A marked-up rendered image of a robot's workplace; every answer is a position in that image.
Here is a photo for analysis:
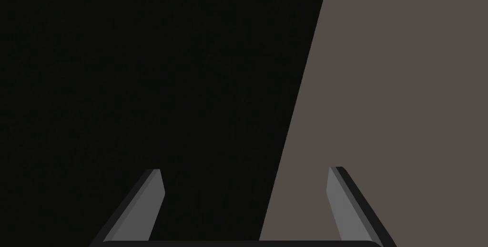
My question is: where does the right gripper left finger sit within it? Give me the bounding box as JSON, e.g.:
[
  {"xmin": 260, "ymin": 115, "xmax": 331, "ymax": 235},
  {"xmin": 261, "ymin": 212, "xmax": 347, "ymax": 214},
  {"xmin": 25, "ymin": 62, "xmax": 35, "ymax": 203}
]
[{"xmin": 91, "ymin": 168, "xmax": 166, "ymax": 242}]

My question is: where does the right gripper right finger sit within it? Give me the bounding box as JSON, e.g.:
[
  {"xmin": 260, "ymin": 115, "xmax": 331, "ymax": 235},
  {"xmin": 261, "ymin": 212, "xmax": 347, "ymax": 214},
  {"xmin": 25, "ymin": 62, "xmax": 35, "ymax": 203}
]
[{"xmin": 326, "ymin": 166, "xmax": 396, "ymax": 242}]

